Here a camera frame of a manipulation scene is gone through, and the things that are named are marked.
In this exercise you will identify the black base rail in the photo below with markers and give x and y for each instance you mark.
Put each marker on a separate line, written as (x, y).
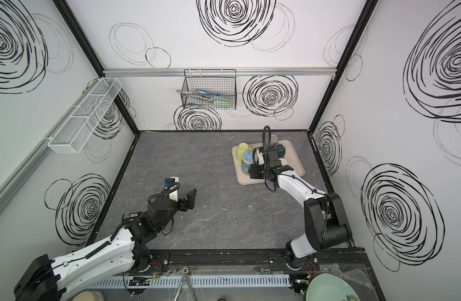
(273, 259)

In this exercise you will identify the light green mug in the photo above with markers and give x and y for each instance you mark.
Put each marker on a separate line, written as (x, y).
(241, 150)

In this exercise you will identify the white cable duct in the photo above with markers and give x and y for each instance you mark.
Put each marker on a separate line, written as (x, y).
(197, 281)

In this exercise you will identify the grey mug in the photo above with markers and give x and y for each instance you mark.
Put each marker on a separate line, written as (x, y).
(273, 140)

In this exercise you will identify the white mesh wall shelf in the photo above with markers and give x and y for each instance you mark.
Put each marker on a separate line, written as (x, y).
(94, 115)

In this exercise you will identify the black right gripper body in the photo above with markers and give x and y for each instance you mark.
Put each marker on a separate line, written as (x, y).
(261, 172)

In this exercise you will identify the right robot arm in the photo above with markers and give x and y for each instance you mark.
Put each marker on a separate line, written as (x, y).
(326, 224)

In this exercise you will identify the blue butterfly mug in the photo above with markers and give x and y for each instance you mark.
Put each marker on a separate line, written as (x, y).
(247, 161)

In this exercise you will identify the cream round object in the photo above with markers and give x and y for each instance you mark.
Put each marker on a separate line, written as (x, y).
(89, 296)

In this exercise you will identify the utensils in basket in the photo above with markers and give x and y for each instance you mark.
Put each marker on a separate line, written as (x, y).
(206, 99)

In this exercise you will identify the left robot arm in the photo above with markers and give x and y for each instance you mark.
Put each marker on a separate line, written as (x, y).
(64, 277)

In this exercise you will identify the light green plate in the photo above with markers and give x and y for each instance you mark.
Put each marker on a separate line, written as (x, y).
(330, 287)

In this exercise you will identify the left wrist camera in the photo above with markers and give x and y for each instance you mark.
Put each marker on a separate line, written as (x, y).
(172, 185)

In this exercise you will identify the white mug red inside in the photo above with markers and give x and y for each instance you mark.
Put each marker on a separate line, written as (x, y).
(284, 163)

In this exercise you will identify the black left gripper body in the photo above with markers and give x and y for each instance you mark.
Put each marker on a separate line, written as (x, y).
(181, 205)

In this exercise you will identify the black wire basket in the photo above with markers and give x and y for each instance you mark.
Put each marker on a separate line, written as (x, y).
(216, 81)

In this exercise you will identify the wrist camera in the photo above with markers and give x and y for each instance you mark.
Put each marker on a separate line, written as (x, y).
(258, 158)
(172, 185)

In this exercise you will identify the beige plastic tray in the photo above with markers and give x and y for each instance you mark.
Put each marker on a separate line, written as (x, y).
(290, 157)

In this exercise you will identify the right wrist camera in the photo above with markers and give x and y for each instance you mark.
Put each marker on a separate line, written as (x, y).
(258, 158)

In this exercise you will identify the dark green mug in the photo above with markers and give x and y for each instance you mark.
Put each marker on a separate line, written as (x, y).
(281, 150)

